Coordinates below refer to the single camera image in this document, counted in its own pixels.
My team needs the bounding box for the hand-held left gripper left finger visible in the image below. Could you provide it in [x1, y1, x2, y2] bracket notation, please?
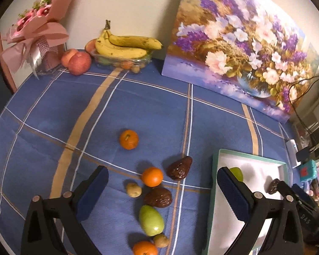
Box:
[21, 165, 109, 255]

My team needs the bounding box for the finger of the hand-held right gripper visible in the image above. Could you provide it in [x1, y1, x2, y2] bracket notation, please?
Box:
[278, 181, 298, 201]
[292, 183, 319, 212]

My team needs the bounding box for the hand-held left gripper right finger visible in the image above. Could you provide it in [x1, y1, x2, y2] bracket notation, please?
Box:
[216, 166, 310, 255]

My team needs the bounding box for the dark brown avocado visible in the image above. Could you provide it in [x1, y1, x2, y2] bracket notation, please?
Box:
[267, 178, 281, 195]
[167, 156, 193, 181]
[144, 187, 173, 208]

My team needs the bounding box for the green mango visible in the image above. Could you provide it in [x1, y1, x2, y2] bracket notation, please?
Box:
[229, 167, 244, 182]

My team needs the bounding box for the white box with teal rim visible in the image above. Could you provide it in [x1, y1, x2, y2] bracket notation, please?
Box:
[202, 149, 294, 255]

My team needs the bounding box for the small tan longan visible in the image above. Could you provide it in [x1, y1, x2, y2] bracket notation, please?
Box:
[126, 182, 142, 198]
[153, 233, 170, 248]

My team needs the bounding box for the green pear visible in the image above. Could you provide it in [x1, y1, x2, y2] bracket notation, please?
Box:
[139, 205, 165, 237]

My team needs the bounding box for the teal toy box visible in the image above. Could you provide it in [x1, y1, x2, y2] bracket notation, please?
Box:
[300, 160, 317, 181]

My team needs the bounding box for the dark power adapter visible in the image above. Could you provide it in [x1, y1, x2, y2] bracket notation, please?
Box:
[296, 149, 311, 162]

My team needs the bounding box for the white charger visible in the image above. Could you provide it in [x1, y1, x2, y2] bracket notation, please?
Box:
[286, 139, 298, 166]

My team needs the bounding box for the blue plaid tablecloth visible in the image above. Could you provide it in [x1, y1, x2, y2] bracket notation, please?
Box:
[0, 49, 301, 255]

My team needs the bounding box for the red apple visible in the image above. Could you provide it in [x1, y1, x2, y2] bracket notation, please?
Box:
[68, 52, 92, 75]
[61, 48, 79, 68]

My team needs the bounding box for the clear plastic tray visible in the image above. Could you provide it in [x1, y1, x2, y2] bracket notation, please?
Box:
[92, 49, 152, 73]

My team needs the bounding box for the reddish peach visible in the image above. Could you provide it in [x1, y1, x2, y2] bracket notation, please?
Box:
[84, 39, 97, 55]

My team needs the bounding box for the yellow banana bunch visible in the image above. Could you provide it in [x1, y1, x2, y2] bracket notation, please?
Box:
[95, 20, 163, 59]

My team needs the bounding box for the flower painting on canvas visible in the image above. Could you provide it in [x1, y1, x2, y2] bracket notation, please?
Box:
[162, 0, 319, 124]

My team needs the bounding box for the pink wrapped flower bouquet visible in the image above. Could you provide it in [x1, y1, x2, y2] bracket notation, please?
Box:
[0, 0, 81, 76]

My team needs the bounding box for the black cable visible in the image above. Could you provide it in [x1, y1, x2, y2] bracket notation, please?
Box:
[288, 74, 319, 139]

